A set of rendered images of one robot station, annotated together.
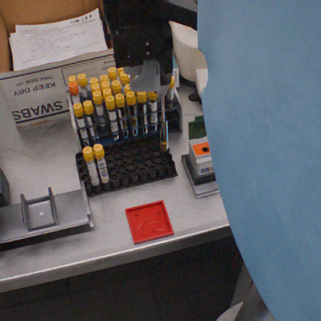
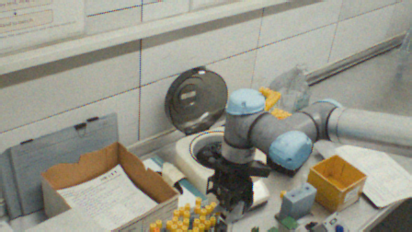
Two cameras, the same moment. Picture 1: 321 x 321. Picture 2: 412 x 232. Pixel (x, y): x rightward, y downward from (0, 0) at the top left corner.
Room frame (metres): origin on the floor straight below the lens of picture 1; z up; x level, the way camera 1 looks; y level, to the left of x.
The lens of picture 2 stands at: (-0.18, 0.54, 1.92)
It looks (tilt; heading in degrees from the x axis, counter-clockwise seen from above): 33 degrees down; 322
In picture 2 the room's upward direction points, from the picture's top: 9 degrees clockwise
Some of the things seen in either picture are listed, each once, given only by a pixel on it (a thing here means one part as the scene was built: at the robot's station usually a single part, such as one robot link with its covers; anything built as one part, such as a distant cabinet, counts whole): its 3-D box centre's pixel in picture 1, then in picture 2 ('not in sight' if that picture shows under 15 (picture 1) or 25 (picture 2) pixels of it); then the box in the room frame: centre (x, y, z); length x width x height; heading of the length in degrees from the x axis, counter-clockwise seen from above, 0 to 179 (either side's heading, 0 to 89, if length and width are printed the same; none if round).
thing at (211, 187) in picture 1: (203, 169); not in sight; (0.47, -0.07, 0.89); 0.09 x 0.05 x 0.04; 13
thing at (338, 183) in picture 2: not in sight; (335, 183); (0.60, -0.46, 0.93); 0.13 x 0.13 x 0.10; 9
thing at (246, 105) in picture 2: not in sight; (245, 118); (0.51, 0.01, 1.35); 0.09 x 0.08 x 0.11; 13
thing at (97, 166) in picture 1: (122, 148); not in sight; (0.50, 0.07, 0.93); 0.17 x 0.09 x 0.11; 104
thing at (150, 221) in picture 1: (149, 221); not in sight; (0.38, 0.03, 0.88); 0.07 x 0.07 x 0.01; 13
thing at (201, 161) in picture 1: (203, 159); not in sight; (0.47, -0.07, 0.92); 0.05 x 0.04 x 0.06; 13
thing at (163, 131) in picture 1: (164, 139); not in sight; (0.52, -0.01, 0.93); 0.01 x 0.01 x 0.10; 14
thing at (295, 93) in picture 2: not in sight; (288, 89); (1.08, -0.61, 0.97); 0.26 x 0.17 x 0.19; 119
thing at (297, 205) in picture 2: not in sight; (297, 204); (0.58, -0.28, 0.92); 0.10 x 0.07 x 0.10; 98
